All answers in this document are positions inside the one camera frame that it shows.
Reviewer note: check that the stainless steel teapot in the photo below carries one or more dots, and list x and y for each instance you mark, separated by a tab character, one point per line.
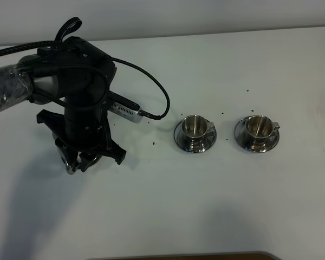
76	166

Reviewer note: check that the left steel cup saucer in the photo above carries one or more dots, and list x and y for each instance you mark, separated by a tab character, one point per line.
195	146

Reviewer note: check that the left stainless steel teacup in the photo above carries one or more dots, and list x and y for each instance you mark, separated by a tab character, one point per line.
194	128

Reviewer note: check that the steel cup saucer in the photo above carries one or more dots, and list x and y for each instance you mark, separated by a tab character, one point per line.
250	146
195	146

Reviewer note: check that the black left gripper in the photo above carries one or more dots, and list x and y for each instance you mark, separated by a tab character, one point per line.
88	132

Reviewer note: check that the right steel cup saucer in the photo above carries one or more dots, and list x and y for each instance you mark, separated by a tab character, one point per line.
250	146

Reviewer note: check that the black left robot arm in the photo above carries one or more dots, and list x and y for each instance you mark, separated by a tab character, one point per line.
77	76

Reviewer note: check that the stainless steel teacup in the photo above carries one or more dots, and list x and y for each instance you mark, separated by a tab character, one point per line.
194	128
259	128

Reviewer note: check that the right stainless steel teacup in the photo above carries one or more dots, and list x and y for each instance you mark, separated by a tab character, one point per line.
259	128

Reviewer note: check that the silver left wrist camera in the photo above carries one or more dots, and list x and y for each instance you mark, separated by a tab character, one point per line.
123	107

